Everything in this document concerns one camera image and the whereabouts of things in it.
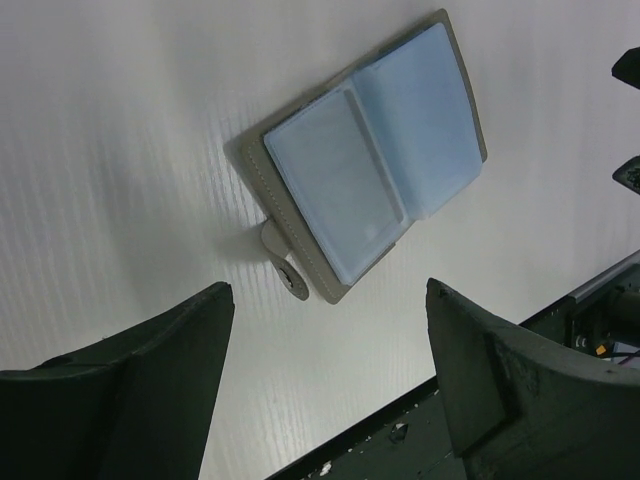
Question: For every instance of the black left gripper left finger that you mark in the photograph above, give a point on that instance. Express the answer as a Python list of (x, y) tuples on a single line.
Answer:
[(136, 405)]

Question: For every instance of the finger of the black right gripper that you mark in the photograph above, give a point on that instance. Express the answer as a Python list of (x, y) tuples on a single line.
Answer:
[(628, 174), (627, 68)]

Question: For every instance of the grey card holder wallet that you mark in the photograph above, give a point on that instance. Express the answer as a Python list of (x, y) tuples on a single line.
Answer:
[(344, 170)]

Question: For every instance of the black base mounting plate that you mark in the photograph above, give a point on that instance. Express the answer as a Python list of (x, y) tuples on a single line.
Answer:
[(380, 440)]

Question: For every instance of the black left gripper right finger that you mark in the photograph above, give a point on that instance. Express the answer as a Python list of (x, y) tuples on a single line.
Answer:
[(595, 403)]

